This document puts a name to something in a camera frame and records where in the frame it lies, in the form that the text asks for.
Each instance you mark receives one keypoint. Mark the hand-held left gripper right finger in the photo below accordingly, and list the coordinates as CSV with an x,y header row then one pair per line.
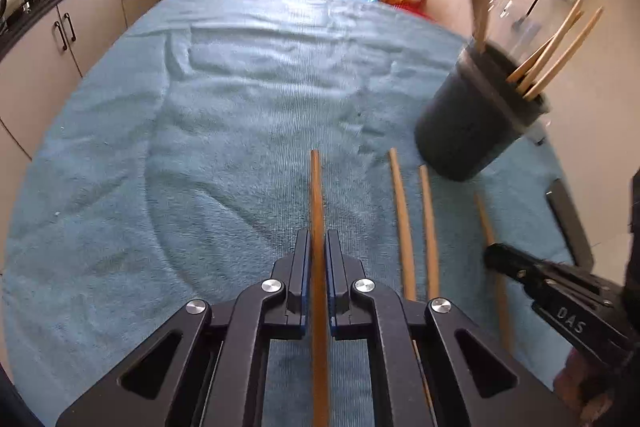
x,y
334,267

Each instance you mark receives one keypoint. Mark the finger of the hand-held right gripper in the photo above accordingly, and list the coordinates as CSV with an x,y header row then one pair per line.
x,y
505,259

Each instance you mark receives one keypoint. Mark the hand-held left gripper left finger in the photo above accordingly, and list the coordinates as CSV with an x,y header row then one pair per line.
x,y
299,267

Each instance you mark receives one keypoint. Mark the single wooden chopstick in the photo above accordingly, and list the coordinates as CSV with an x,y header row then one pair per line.
x,y
430,232
317,207
401,227
492,257

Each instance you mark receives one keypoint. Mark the dark grey chopstick holder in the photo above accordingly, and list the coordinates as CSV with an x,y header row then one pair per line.
x,y
465,127

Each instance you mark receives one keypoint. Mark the bunch of wooden chopsticks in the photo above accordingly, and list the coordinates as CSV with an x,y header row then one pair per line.
x,y
561,57

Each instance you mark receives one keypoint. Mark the person's right hand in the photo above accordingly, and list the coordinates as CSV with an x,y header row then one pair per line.
x,y
580,387

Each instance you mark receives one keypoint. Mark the blue towel table cloth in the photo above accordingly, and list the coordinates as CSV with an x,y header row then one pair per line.
x,y
200,157

